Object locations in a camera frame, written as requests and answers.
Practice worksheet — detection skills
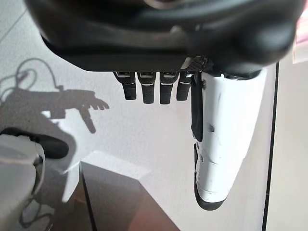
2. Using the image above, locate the pale pink sheet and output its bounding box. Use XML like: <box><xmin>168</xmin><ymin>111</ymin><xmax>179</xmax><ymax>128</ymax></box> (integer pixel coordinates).
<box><xmin>292</xmin><ymin>19</ymin><xmax>308</xmax><ymax>64</ymax></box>

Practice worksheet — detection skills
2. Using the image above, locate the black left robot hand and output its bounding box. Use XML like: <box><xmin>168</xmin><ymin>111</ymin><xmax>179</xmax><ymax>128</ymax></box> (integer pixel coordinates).
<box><xmin>24</xmin><ymin>0</ymin><xmax>304</xmax><ymax>211</ymax></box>

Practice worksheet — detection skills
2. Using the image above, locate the silver left robot leg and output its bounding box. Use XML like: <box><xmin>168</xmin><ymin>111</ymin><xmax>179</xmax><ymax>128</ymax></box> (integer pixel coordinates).
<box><xmin>0</xmin><ymin>127</ymin><xmax>70</xmax><ymax>210</ymax></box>

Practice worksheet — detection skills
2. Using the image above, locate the glossy dark brown stool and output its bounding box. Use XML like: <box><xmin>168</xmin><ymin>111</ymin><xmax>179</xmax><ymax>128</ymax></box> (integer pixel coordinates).
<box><xmin>61</xmin><ymin>160</ymin><xmax>183</xmax><ymax>231</ymax></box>

